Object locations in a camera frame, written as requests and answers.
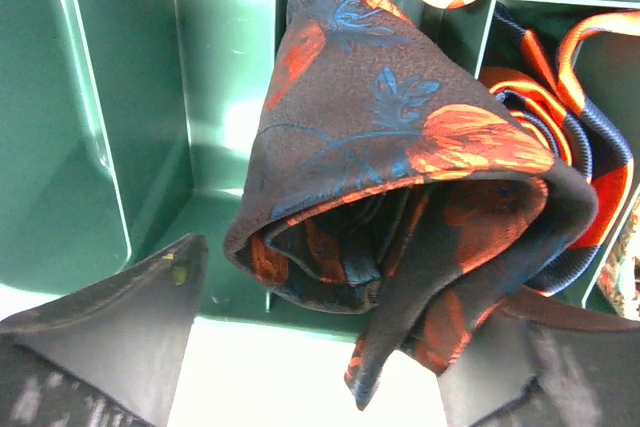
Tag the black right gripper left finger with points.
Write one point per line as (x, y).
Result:
(109, 354)

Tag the rolled orange black tie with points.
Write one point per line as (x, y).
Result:
(553, 105)

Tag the dark orange-patterned necktie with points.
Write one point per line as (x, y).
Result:
(386, 179)

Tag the rolled beige patterned tie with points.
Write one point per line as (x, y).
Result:
(619, 278)

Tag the green compartment organizer tray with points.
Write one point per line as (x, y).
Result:
(126, 124)

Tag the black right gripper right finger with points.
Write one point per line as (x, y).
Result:
(538, 361)

